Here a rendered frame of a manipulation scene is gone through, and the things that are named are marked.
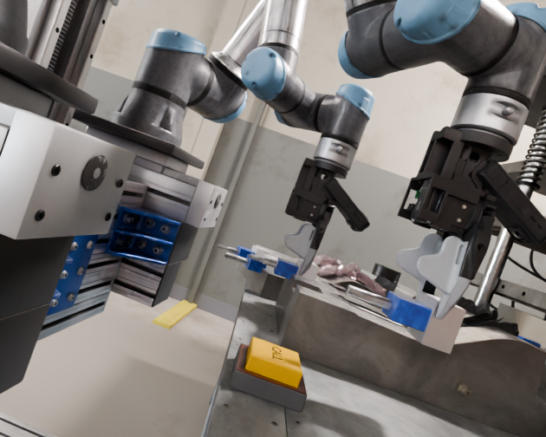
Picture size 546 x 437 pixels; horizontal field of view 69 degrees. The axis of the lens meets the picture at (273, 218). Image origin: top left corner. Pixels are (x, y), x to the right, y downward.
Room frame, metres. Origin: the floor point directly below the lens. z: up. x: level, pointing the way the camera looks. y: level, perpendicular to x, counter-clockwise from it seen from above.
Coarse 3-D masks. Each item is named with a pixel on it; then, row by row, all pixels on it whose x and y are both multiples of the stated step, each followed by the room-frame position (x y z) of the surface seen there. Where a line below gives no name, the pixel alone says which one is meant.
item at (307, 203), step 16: (304, 160) 0.75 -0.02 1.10; (320, 160) 0.74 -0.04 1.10; (304, 176) 0.76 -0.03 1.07; (320, 176) 0.75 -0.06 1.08; (336, 176) 0.77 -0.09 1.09; (304, 192) 0.73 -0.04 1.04; (320, 192) 0.75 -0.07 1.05; (288, 208) 0.73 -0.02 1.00; (304, 208) 0.73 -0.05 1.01; (320, 208) 0.73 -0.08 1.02
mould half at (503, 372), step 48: (288, 288) 0.72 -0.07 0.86; (288, 336) 0.57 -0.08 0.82; (336, 336) 0.57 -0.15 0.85; (384, 336) 0.58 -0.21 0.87; (480, 336) 0.59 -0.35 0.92; (384, 384) 0.58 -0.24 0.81; (432, 384) 0.58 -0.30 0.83; (480, 384) 0.58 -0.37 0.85; (528, 384) 0.58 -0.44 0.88; (528, 432) 0.58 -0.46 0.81
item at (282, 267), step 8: (256, 256) 0.76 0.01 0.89; (272, 264) 0.76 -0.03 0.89; (280, 264) 0.74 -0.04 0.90; (288, 264) 0.74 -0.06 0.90; (296, 264) 0.77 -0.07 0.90; (312, 264) 0.74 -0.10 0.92; (280, 272) 0.74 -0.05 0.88; (288, 272) 0.74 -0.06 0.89; (296, 272) 0.74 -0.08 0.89; (312, 272) 0.74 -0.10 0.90
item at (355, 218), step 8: (328, 184) 0.74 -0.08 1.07; (336, 184) 0.74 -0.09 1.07; (336, 192) 0.74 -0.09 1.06; (344, 192) 0.74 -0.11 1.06; (336, 200) 0.74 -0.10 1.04; (344, 200) 0.74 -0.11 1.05; (352, 200) 0.74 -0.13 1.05; (344, 208) 0.74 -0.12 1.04; (352, 208) 0.74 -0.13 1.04; (344, 216) 0.77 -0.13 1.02; (352, 216) 0.74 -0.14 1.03; (360, 216) 0.74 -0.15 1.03; (352, 224) 0.75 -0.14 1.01; (360, 224) 0.74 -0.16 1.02; (368, 224) 0.74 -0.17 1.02
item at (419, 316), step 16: (352, 288) 0.47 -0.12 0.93; (384, 304) 0.47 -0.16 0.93; (400, 304) 0.45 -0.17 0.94; (416, 304) 0.46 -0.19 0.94; (432, 304) 0.46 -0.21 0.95; (400, 320) 0.45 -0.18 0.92; (416, 320) 0.46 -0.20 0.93; (432, 320) 0.45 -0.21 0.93; (448, 320) 0.45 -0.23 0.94; (416, 336) 0.47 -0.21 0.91; (432, 336) 0.45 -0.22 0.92; (448, 336) 0.45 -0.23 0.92; (448, 352) 0.45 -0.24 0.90
